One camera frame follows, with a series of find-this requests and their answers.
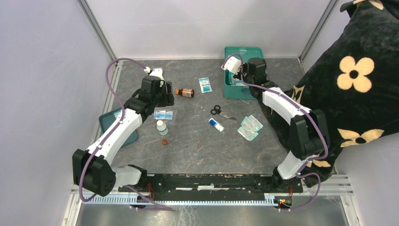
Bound blue cotton swab packet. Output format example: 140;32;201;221
226;71;245;86

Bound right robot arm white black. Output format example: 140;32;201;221
222;55;329;192

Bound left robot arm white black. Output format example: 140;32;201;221
72;75;174;197

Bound brown medicine bottle orange cap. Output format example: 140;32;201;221
175;88;195;98

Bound green medicine kit box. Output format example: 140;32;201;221
223;46;265;100

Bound white pill bottle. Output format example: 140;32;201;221
156;120;168;136

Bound small teal wipe sachet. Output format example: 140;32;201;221
199;77;212;93

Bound white blue ointment tube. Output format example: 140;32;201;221
208;118;224;132

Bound teal bandage strips stack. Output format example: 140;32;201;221
237;115;263;142

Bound teal plastic tray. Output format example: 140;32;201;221
98;106;140;148

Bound black floral cloth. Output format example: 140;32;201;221
265;0;399;188

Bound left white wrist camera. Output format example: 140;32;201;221
144;66;165;87

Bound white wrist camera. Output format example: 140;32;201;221
221;56;242;75
144;66;165;87

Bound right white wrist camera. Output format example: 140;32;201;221
221;56;242;75

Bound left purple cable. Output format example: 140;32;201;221
78;58;152;203

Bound purple cable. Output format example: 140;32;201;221
222;53;329;210
78;58;152;203

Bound black handled scissors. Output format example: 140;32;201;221
210;105;236;120

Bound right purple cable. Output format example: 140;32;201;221
222;53;329;210

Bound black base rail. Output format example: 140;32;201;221
132;173;303;202

